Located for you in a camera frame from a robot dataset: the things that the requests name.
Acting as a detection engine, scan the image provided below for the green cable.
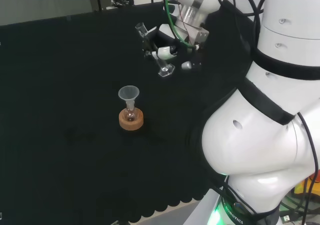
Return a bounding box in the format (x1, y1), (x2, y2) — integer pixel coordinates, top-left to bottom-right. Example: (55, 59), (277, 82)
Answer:
(162, 0), (201, 50)

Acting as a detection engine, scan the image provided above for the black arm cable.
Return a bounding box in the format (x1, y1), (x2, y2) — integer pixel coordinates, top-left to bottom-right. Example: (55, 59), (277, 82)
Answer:
(215, 0), (266, 37)
(296, 111), (320, 222)

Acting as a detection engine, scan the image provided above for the round cork ring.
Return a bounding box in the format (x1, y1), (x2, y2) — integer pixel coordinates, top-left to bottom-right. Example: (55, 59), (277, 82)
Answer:
(118, 108), (145, 131)

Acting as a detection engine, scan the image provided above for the clear graduated cylinder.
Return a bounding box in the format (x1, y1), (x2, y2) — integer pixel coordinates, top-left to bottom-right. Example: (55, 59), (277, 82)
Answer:
(134, 22), (176, 79)

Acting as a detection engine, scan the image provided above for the yellow stop button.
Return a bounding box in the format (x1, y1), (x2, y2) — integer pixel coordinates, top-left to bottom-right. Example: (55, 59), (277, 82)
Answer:
(293, 173), (320, 204)

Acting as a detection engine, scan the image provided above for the small glass round-bottom flask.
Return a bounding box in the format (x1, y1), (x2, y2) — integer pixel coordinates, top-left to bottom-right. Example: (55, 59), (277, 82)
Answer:
(124, 102), (138, 122)

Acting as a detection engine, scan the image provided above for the black bench cloth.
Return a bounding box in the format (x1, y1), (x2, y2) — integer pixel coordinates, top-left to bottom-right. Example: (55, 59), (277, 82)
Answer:
(0, 1), (254, 224)

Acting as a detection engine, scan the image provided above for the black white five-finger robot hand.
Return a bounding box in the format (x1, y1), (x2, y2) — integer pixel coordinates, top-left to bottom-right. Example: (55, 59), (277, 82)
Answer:
(143, 21), (209, 72)

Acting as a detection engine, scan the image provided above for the clear plastic funnel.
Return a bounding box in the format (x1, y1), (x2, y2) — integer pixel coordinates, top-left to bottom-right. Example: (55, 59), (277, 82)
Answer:
(117, 85), (140, 106)

